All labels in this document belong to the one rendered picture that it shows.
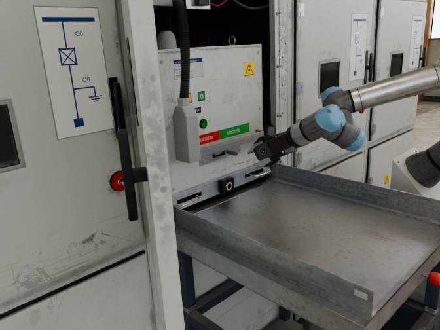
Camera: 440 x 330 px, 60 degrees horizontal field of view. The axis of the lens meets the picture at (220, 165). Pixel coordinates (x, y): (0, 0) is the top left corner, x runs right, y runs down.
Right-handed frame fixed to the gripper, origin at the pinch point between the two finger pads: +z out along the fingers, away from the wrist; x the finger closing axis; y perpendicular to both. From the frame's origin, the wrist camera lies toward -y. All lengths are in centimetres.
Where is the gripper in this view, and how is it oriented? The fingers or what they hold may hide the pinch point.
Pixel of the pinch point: (251, 158)
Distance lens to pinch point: 132.4
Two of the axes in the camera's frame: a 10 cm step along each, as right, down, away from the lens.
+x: -3.9, -9.2, 0.9
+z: -5.7, 3.2, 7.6
